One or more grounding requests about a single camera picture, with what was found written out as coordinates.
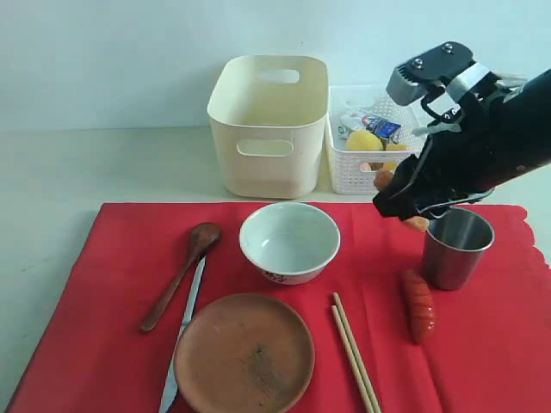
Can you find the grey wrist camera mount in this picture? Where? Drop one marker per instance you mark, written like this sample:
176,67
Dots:
450,65

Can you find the red tablecloth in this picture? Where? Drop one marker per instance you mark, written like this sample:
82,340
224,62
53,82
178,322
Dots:
490,351

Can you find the dark wooden spoon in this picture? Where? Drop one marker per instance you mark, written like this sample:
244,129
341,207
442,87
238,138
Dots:
201,239

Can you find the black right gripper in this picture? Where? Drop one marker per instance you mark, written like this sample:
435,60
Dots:
454,167

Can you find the stainless steel cup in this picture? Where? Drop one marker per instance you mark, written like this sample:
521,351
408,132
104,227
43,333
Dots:
453,247

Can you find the blue white milk carton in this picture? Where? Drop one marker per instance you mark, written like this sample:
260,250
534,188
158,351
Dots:
362,119

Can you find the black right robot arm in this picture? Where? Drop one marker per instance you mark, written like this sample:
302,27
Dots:
528,121

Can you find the yellow lemon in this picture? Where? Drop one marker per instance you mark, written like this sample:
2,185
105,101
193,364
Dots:
363,141

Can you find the yellow cheese wedge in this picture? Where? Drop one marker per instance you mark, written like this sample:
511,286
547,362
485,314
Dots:
391,165

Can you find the steel table knife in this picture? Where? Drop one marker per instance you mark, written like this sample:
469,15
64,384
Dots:
170,385

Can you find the white perforated plastic basket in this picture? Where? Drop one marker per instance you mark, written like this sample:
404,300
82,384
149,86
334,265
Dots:
344,166

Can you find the red grilled sausage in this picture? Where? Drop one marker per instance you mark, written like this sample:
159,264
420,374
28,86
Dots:
419,305

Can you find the fried chicken piece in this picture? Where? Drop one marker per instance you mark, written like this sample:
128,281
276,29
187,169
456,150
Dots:
381,181

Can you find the white ceramic floral bowl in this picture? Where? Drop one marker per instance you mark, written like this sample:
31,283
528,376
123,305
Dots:
290,243

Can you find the brown wooden plate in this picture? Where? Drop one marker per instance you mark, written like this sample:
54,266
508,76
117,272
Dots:
246,352

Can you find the cream plastic storage bin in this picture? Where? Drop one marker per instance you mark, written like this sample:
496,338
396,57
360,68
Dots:
267,115

